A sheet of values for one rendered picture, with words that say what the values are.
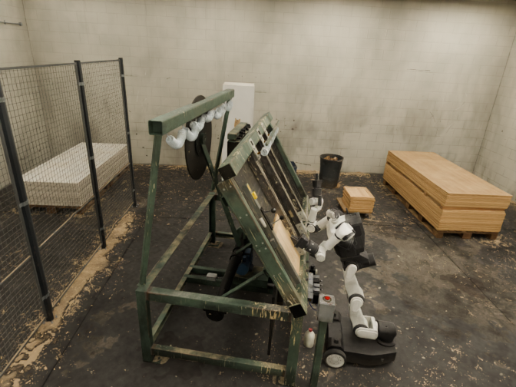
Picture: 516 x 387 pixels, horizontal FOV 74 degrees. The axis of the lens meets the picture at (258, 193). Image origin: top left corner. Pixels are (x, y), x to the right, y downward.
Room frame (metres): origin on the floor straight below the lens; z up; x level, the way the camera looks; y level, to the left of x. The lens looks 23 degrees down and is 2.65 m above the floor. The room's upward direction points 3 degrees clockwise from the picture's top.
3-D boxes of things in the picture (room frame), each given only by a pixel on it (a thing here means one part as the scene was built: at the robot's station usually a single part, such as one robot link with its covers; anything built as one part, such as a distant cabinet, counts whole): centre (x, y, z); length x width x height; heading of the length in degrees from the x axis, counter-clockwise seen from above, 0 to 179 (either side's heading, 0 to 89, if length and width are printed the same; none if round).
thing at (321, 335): (2.11, -0.57, 0.38); 0.06 x 0.06 x 0.75; 83
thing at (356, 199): (5.76, -1.77, 0.20); 0.61 x 0.53 x 0.40; 2
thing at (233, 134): (4.02, 0.25, 1.38); 0.70 x 0.15 x 0.85; 173
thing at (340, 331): (2.54, -1.06, 0.19); 0.64 x 0.52 x 0.33; 83
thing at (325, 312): (2.11, -0.57, 0.84); 0.12 x 0.12 x 0.18; 83
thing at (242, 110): (6.76, 0.47, 1.03); 0.61 x 0.58 x 2.05; 2
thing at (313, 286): (2.55, -0.56, 0.69); 0.50 x 0.14 x 0.24; 173
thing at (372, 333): (2.53, -1.09, 0.28); 0.21 x 0.20 x 0.13; 83
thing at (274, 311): (3.25, 0.14, 0.41); 2.20 x 1.38 x 0.83; 173
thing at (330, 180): (7.04, -1.53, 0.33); 0.52 x 0.51 x 0.65; 2
